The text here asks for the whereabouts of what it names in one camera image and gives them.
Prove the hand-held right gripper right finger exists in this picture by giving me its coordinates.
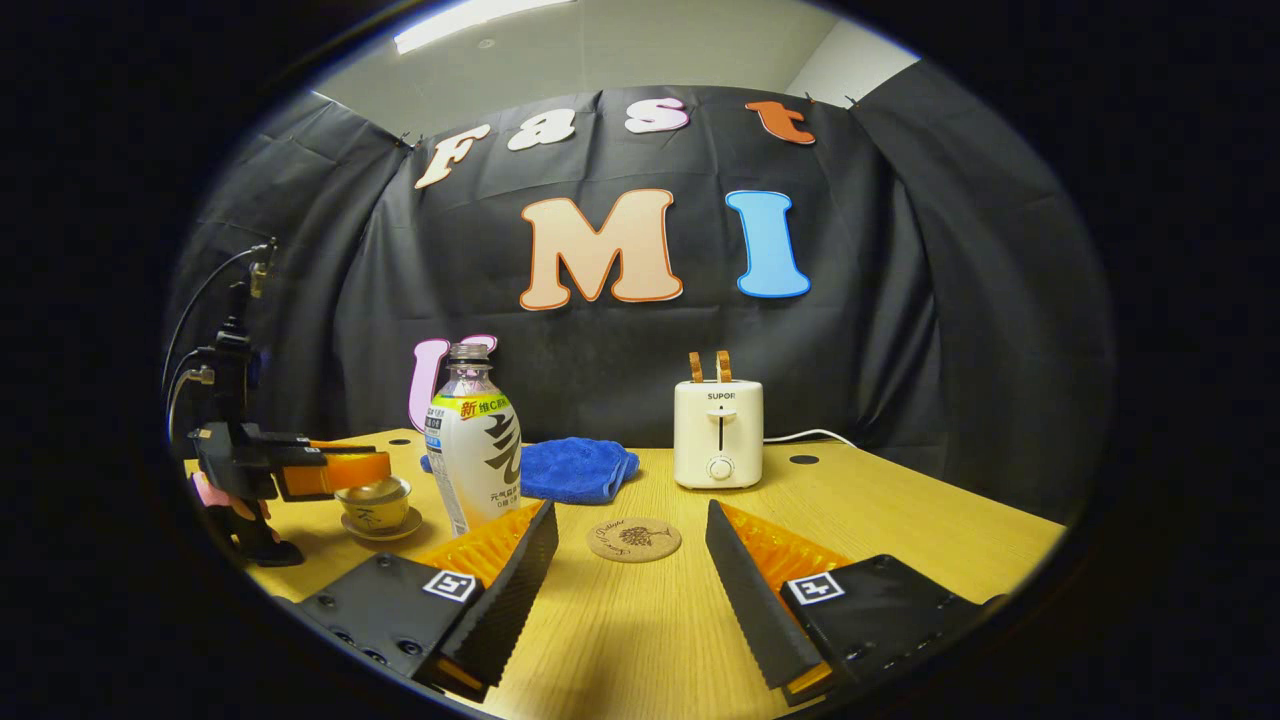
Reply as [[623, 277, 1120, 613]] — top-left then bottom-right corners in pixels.
[[705, 498, 1001, 706]]

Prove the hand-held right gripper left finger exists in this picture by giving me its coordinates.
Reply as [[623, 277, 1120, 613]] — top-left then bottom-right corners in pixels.
[[295, 500, 559, 703]]

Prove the white teacup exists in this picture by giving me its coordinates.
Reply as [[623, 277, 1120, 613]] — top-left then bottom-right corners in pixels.
[[335, 490, 413, 531]]

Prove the clear water bottle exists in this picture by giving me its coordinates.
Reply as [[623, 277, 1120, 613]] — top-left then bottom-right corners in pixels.
[[424, 343, 523, 538]]

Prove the white saucer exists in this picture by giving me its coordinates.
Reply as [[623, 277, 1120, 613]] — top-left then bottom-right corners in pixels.
[[340, 507, 424, 542]]

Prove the blue towel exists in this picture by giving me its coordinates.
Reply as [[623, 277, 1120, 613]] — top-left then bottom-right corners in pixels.
[[420, 437, 641, 506]]

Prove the white toaster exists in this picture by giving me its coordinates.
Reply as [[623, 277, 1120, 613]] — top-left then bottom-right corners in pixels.
[[673, 378, 765, 491]]

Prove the black backdrop cloth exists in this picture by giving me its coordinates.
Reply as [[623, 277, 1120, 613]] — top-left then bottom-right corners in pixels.
[[165, 85, 1116, 521]]

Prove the thin gripper cable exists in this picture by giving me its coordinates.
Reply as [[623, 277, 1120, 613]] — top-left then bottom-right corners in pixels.
[[160, 245, 269, 441]]

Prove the white toaster cable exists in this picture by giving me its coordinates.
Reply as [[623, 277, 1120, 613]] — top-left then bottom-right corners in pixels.
[[762, 429, 861, 448]]

